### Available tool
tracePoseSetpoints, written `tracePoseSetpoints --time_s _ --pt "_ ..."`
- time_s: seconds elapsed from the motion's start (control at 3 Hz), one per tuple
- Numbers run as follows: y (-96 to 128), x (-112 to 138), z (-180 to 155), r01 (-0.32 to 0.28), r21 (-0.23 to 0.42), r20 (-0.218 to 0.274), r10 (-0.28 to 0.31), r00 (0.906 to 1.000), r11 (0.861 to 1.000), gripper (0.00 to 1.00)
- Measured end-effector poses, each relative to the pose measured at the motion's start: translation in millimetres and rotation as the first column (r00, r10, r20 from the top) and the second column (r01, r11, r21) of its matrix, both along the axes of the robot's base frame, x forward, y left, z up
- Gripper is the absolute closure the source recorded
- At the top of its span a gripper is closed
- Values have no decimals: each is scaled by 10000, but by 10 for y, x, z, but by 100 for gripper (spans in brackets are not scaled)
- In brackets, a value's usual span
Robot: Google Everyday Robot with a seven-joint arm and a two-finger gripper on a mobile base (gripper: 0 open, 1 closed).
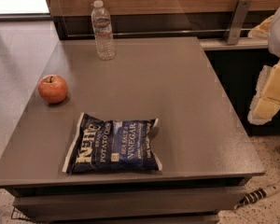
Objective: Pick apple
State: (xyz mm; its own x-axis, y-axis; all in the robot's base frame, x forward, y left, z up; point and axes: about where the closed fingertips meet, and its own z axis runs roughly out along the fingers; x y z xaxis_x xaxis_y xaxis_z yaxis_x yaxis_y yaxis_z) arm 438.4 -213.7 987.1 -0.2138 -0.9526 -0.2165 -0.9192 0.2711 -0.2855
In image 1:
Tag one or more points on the red apple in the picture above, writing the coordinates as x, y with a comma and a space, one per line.
52, 88

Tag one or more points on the striped black white stick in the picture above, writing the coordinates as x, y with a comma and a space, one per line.
257, 195

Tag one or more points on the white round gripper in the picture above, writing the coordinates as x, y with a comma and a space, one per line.
266, 101

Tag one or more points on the grey table cabinet base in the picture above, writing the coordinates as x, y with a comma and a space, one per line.
124, 200

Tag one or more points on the metal rail on wall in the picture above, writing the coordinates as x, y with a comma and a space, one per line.
201, 34

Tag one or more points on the clear plastic water bottle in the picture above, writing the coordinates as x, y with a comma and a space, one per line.
102, 28

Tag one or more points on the grey metal bracket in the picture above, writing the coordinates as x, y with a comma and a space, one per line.
233, 33

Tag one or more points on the blue potato chips bag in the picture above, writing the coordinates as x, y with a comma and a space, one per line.
111, 146

